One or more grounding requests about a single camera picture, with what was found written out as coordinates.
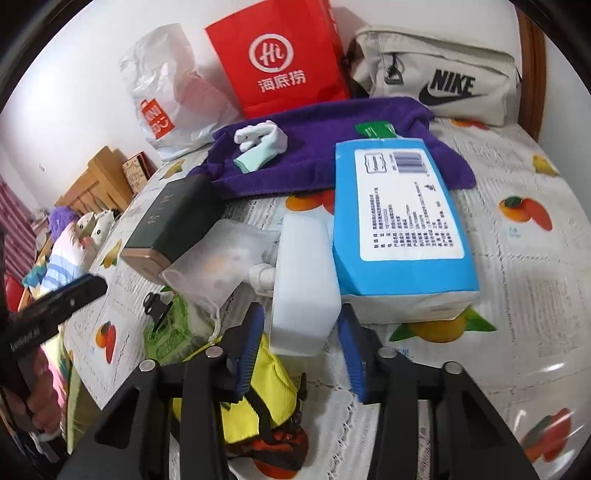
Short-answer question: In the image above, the white foam block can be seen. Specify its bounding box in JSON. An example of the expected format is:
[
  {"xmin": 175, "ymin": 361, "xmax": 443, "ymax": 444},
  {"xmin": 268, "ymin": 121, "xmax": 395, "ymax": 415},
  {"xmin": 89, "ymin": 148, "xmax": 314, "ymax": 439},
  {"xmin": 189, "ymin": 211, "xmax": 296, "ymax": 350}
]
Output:
[{"xmin": 269, "ymin": 211, "xmax": 343, "ymax": 357}]

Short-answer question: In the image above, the yellow pouch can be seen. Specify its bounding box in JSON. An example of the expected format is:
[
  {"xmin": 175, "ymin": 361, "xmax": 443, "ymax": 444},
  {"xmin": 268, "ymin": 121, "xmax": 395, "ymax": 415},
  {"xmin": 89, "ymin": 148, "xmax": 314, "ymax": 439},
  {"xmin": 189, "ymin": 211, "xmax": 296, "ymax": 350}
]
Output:
[{"xmin": 172, "ymin": 332, "xmax": 311, "ymax": 472}]

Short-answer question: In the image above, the wooden bed frame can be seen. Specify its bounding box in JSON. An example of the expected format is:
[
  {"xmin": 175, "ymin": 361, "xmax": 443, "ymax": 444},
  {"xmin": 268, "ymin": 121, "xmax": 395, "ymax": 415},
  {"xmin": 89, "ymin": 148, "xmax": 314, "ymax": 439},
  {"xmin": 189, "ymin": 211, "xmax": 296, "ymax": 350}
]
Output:
[{"xmin": 514, "ymin": 9, "xmax": 549, "ymax": 143}]

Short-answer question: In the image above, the small white plastic object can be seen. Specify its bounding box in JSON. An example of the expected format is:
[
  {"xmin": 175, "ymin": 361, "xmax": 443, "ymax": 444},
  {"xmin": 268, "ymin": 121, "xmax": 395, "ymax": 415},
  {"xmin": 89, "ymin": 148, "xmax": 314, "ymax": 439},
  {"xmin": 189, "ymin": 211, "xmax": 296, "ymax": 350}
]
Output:
[{"xmin": 249, "ymin": 263, "xmax": 279, "ymax": 296}]

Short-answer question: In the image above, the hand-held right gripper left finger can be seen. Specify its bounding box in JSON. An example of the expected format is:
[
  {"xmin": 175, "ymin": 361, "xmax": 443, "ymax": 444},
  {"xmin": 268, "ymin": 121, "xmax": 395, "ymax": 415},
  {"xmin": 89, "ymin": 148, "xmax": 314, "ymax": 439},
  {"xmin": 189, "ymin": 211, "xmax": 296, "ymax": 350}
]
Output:
[{"xmin": 58, "ymin": 302, "xmax": 266, "ymax": 480}]

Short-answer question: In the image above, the fruit print tablecloth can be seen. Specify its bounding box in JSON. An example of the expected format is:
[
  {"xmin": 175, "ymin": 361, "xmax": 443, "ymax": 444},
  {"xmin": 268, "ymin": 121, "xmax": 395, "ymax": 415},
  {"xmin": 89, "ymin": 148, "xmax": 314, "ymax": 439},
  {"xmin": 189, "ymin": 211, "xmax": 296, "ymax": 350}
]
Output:
[{"xmin": 62, "ymin": 115, "xmax": 591, "ymax": 480}]

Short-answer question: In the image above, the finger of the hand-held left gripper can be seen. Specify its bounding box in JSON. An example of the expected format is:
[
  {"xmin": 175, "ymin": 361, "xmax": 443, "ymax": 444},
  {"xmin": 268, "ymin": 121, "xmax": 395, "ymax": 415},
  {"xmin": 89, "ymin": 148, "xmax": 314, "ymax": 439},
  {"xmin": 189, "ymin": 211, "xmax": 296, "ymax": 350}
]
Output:
[{"xmin": 18, "ymin": 274, "xmax": 109, "ymax": 324}]

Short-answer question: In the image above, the printed cardboard box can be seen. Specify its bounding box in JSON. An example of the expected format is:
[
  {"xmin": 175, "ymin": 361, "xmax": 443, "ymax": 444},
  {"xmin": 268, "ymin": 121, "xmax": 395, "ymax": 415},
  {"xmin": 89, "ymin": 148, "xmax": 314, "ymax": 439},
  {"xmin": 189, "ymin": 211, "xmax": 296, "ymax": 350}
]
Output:
[{"xmin": 122, "ymin": 154, "xmax": 158, "ymax": 193}]

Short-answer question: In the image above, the white plastic bag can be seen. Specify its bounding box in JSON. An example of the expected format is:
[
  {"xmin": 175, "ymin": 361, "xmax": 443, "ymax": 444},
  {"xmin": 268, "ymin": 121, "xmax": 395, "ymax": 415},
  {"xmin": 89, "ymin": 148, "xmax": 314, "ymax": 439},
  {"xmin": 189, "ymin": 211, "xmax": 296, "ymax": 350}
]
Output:
[{"xmin": 119, "ymin": 23, "xmax": 241, "ymax": 162}]

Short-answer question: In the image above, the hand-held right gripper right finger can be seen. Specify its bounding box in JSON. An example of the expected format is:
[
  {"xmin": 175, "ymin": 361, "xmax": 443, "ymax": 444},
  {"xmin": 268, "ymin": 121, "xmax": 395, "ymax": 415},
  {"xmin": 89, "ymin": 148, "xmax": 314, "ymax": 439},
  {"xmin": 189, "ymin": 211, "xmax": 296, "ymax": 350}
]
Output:
[{"xmin": 336, "ymin": 305, "xmax": 541, "ymax": 480}]

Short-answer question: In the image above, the green plastic packet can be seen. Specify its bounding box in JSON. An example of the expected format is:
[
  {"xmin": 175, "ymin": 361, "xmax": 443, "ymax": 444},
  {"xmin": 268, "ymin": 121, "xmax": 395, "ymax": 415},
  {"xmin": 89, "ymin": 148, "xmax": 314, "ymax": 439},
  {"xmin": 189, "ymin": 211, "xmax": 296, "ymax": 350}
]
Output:
[{"xmin": 355, "ymin": 121, "xmax": 399, "ymax": 139}]

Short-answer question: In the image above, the white mesh drawstring pouch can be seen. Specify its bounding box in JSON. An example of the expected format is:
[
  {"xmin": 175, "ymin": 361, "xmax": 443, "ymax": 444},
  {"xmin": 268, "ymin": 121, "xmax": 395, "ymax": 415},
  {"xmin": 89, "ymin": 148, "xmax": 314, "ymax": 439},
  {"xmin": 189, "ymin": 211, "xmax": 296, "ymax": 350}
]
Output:
[{"xmin": 159, "ymin": 219, "xmax": 282, "ymax": 344}]

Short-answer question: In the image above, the green tissue packet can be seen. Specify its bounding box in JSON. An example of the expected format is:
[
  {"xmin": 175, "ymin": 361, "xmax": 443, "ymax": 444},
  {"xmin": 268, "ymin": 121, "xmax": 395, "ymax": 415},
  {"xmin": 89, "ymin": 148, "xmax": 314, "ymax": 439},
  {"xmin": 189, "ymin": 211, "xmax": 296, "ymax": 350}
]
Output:
[{"xmin": 143, "ymin": 295, "xmax": 219, "ymax": 365}]

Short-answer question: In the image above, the wooden headboard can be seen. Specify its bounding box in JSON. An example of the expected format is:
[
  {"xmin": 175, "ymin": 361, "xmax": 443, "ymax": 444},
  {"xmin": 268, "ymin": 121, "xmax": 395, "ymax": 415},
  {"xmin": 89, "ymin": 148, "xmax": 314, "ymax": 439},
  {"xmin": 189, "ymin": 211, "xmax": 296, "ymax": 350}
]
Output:
[{"xmin": 55, "ymin": 145, "xmax": 136, "ymax": 217}]

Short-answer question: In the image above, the purple towel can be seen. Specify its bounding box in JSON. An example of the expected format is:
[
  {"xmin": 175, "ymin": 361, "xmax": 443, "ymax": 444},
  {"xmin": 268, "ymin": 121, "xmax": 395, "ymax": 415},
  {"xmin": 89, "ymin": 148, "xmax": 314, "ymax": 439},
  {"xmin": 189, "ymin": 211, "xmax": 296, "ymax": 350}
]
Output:
[{"xmin": 202, "ymin": 96, "xmax": 477, "ymax": 200}]

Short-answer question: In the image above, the person's left hand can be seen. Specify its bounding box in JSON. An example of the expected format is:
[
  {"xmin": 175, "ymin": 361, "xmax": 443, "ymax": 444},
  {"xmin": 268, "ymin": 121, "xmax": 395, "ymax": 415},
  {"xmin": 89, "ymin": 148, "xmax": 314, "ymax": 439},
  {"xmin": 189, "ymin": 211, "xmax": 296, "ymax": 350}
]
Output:
[{"xmin": 0, "ymin": 353, "xmax": 70, "ymax": 446}]

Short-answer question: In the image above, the blue tissue pack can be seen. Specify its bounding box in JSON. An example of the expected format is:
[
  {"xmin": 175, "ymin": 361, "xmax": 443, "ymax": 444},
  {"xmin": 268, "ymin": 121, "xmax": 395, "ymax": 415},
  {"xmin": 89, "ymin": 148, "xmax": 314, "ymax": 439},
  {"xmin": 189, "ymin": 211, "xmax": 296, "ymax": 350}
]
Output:
[{"xmin": 332, "ymin": 137, "xmax": 481, "ymax": 325}]

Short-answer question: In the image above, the purple plush toy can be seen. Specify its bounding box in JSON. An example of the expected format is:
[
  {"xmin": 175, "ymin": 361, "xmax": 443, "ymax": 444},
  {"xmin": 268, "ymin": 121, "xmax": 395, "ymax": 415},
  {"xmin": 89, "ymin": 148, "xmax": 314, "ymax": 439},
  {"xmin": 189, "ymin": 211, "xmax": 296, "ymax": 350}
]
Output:
[{"xmin": 48, "ymin": 205, "xmax": 82, "ymax": 241}]

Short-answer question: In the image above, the dark green box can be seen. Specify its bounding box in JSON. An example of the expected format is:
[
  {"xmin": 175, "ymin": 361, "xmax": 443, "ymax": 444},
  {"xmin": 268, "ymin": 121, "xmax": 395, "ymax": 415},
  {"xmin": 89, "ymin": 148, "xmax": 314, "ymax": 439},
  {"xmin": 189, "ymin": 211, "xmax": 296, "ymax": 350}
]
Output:
[{"xmin": 120, "ymin": 174, "xmax": 223, "ymax": 283}]

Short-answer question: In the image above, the white and mint glove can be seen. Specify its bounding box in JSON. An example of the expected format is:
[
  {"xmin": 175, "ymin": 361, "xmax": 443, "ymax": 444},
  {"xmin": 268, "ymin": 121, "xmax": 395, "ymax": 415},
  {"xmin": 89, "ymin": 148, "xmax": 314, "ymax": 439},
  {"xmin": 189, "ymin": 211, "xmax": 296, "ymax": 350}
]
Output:
[{"xmin": 232, "ymin": 121, "xmax": 290, "ymax": 174}]

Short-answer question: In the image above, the beige waist bag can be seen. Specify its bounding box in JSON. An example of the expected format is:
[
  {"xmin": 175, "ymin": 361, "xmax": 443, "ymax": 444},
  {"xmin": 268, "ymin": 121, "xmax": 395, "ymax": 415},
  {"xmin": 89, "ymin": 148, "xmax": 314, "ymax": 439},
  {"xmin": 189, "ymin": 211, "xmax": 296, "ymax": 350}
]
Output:
[{"xmin": 344, "ymin": 25, "xmax": 523, "ymax": 127}]

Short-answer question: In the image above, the black clip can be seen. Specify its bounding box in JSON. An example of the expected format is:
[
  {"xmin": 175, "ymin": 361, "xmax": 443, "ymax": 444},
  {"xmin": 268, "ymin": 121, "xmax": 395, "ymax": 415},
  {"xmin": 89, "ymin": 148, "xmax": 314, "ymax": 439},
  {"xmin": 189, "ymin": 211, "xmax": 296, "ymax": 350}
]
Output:
[{"xmin": 143, "ymin": 292, "xmax": 175, "ymax": 334}]

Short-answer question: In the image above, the red paper bag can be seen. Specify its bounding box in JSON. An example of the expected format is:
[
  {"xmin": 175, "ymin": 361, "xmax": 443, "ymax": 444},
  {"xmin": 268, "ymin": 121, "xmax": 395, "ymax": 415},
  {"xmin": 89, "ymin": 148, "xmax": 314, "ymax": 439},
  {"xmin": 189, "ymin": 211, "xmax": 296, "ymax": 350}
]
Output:
[{"xmin": 204, "ymin": 0, "xmax": 352, "ymax": 120}]

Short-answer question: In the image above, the pink striped curtain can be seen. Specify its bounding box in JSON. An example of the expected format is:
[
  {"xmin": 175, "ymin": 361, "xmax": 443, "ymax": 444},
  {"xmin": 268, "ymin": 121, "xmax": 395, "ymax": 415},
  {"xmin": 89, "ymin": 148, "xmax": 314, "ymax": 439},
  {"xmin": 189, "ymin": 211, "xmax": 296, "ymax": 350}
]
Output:
[{"xmin": 0, "ymin": 179, "xmax": 38, "ymax": 280}]

